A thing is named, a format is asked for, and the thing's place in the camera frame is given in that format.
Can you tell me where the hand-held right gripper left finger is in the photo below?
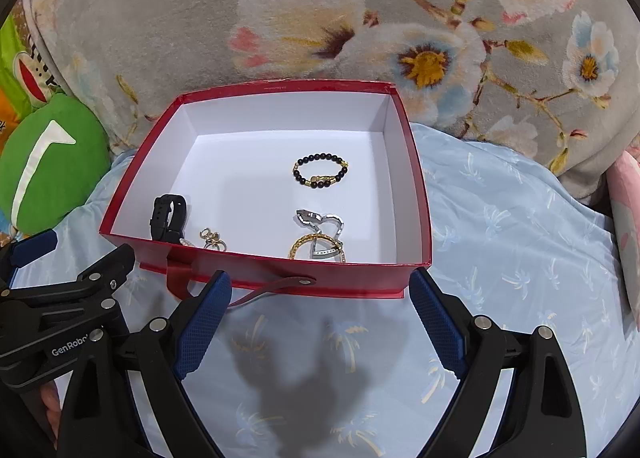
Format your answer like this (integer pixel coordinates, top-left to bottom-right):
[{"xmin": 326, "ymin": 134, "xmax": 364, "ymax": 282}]
[{"xmin": 59, "ymin": 270, "xmax": 233, "ymax": 458}]

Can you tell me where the grey floral blanket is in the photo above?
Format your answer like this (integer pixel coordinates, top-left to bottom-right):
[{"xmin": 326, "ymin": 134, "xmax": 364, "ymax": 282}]
[{"xmin": 20, "ymin": 0, "xmax": 640, "ymax": 204}]

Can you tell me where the red cardboard box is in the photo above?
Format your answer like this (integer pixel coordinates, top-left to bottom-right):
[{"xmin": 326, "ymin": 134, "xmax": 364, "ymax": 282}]
[{"xmin": 99, "ymin": 79, "xmax": 433, "ymax": 310}]

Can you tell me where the person's left hand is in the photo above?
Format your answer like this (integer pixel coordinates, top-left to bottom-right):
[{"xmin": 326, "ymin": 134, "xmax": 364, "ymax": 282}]
[{"xmin": 40, "ymin": 382, "xmax": 64, "ymax": 441}]

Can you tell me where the orange green printed cloth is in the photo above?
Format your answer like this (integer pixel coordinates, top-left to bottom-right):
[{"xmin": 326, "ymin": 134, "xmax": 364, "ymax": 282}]
[{"xmin": 0, "ymin": 13, "xmax": 66, "ymax": 139}]

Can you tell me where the black watch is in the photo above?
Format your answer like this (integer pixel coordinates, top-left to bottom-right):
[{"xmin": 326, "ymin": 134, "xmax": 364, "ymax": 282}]
[{"xmin": 150, "ymin": 194, "xmax": 190, "ymax": 245}]

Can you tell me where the black bead bracelet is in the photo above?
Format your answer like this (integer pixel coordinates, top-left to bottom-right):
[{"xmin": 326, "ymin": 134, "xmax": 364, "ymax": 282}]
[{"xmin": 292, "ymin": 153, "xmax": 351, "ymax": 189}]

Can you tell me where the light blue bedsheet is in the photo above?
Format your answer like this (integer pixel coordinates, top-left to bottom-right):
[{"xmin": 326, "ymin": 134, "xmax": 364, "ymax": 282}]
[{"xmin": 10, "ymin": 123, "xmax": 636, "ymax": 458}]

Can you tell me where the gold chain bracelet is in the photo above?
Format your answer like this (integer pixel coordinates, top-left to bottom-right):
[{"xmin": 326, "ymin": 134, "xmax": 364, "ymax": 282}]
[{"xmin": 287, "ymin": 233, "xmax": 347, "ymax": 264}]

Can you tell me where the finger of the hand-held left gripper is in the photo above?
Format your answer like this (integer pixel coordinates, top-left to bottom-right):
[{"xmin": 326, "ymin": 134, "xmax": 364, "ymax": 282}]
[
  {"xmin": 65, "ymin": 244, "xmax": 136, "ymax": 310},
  {"xmin": 0, "ymin": 230, "xmax": 57, "ymax": 289}
]

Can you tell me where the silver link bracelet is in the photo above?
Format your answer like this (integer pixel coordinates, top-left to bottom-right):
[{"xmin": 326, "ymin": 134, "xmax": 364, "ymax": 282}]
[{"xmin": 296, "ymin": 208, "xmax": 347, "ymax": 261}]

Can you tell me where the green round pillow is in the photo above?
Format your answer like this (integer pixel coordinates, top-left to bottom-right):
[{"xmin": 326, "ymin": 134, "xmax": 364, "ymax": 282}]
[{"xmin": 0, "ymin": 93, "xmax": 111, "ymax": 236}]

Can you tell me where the pink printed pillow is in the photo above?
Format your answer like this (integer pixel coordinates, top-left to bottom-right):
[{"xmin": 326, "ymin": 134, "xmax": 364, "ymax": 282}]
[{"xmin": 610, "ymin": 148, "xmax": 640, "ymax": 314}]

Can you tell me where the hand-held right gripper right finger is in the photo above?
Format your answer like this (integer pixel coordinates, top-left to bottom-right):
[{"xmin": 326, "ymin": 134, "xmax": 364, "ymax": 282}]
[{"xmin": 409, "ymin": 268, "xmax": 588, "ymax": 458}]

